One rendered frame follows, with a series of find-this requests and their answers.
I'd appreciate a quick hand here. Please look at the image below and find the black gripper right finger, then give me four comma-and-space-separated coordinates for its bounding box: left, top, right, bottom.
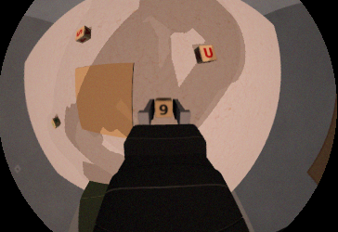
173, 99, 190, 124

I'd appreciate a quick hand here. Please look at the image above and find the tan block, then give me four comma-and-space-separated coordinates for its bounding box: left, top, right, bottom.
75, 26, 91, 43
194, 45, 216, 64
155, 97, 173, 118
51, 116, 61, 129

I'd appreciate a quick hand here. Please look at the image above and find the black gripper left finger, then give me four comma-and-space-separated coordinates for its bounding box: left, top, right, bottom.
138, 99, 155, 124

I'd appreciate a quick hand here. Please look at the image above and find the tan square mat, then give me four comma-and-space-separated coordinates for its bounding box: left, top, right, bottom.
75, 63, 134, 138

